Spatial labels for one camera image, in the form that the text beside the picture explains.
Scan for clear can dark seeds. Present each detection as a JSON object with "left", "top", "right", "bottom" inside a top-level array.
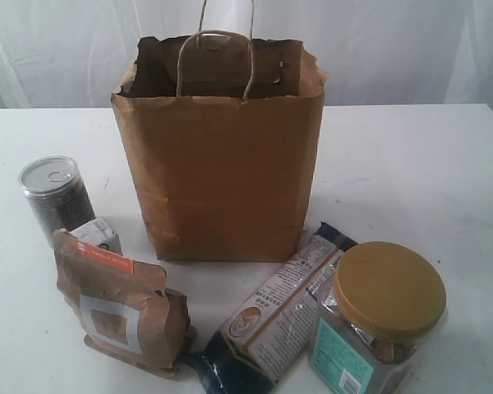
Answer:
[{"left": 19, "top": 155, "right": 95, "bottom": 247}]

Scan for brown paper bag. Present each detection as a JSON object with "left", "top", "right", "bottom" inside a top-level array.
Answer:
[{"left": 111, "top": 29, "right": 327, "bottom": 262}]

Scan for dark blue biscuit packet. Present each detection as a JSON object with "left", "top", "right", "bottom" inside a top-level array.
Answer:
[{"left": 187, "top": 222, "right": 356, "bottom": 393}]

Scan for small white carton box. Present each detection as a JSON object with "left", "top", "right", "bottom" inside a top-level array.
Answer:
[{"left": 71, "top": 218, "right": 122, "bottom": 255}]

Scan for brown kraft pouch orange label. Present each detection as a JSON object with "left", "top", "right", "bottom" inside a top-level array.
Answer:
[{"left": 53, "top": 230, "right": 196, "bottom": 378}]

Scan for gold lid plastic jar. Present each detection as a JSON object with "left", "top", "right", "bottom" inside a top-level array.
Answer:
[{"left": 309, "top": 241, "right": 447, "bottom": 393}]

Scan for white curtain backdrop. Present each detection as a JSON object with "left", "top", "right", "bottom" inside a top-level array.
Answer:
[{"left": 0, "top": 1, "right": 493, "bottom": 110}]

